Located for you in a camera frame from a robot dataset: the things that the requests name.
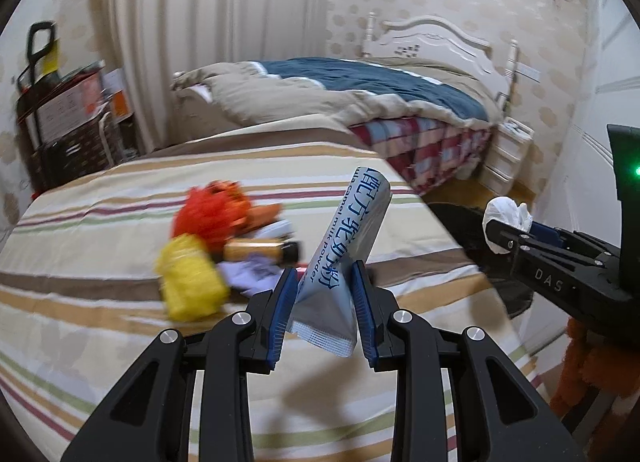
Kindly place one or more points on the plaid bed sheet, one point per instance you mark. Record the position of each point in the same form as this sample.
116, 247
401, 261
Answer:
410, 147

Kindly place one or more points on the white purple printed paper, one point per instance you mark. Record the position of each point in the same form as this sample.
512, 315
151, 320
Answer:
250, 274

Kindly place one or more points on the orange snack bag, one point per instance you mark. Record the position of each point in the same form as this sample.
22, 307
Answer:
207, 214

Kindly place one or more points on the orange white box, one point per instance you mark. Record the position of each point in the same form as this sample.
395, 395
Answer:
119, 97

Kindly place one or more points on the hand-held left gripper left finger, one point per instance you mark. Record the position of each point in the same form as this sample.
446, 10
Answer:
282, 314

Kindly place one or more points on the white curtain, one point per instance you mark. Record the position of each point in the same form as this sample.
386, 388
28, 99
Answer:
200, 17

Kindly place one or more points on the small white packet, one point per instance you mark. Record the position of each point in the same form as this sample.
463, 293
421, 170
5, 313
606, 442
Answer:
275, 231

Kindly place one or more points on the cardboard box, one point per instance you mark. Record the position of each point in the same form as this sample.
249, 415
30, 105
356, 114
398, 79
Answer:
65, 104

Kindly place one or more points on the beige blanket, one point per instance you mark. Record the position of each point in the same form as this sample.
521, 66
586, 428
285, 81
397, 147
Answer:
260, 97

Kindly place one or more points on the black hand trolley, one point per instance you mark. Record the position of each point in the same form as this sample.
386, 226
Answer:
31, 82

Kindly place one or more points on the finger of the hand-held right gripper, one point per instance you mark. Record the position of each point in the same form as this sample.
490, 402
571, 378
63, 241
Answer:
547, 234
505, 237

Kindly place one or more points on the white drawer nightstand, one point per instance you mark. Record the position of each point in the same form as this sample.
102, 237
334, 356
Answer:
507, 157

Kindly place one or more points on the white tissue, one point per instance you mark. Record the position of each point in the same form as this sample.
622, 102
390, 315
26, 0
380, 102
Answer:
502, 209

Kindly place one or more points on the small orange packet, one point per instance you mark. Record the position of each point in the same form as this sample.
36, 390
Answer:
265, 216

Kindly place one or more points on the silver milk powder sachet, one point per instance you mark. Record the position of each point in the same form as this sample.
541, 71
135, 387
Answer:
345, 242

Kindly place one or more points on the white bed headboard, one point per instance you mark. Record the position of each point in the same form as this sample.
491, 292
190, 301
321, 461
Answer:
440, 37

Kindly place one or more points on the brown glass bottle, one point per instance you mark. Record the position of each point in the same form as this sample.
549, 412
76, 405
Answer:
255, 249

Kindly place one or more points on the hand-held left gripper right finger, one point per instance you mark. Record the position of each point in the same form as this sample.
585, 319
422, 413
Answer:
361, 314

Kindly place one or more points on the blue duvet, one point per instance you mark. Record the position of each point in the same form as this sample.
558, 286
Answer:
380, 82

